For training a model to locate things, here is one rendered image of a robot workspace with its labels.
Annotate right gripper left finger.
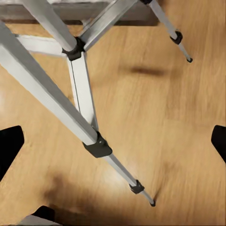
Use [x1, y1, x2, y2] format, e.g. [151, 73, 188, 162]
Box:
[0, 125, 24, 182]

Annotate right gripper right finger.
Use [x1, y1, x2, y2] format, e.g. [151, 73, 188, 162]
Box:
[211, 125, 226, 163]

